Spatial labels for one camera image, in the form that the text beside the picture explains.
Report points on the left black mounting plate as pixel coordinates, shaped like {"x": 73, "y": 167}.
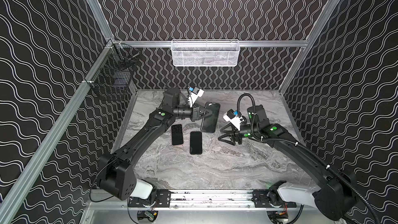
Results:
{"x": 159, "y": 198}

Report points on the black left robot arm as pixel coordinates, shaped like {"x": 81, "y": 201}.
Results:
{"x": 117, "y": 170}

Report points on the black wire basket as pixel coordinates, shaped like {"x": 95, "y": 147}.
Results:
{"x": 112, "y": 81}

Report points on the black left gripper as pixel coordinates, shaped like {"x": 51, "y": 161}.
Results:
{"x": 196, "y": 112}

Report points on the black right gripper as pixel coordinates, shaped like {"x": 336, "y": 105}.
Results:
{"x": 236, "y": 134}

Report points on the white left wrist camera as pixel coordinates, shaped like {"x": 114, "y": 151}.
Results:
{"x": 194, "y": 94}

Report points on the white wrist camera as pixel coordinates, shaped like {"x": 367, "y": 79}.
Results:
{"x": 194, "y": 94}
{"x": 233, "y": 118}

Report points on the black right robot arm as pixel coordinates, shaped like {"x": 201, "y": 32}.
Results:
{"x": 335, "y": 192}

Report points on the black smartphone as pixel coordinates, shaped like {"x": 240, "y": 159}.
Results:
{"x": 196, "y": 143}
{"x": 177, "y": 135}

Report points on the left black smartphone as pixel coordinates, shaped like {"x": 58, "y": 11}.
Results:
{"x": 177, "y": 135}

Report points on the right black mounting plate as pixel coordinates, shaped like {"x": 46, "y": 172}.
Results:
{"x": 270, "y": 198}

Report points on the middle black smartphone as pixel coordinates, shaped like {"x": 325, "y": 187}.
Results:
{"x": 196, "y": 143}

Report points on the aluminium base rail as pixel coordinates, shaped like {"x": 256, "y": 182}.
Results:
{"x": 185, "y": 199}

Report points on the black mounting plate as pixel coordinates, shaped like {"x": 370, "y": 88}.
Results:
{"x": 270, "y": 198}
{"x": 159, "y": 198}

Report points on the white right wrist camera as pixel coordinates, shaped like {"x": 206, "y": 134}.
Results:
{"x": 233, "y": 118}

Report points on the black phone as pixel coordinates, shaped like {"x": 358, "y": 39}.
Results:
{"x": 209, "y": 125}

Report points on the white wire mesh basket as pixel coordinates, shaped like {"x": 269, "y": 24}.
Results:
{"x": 205, "y": 53}

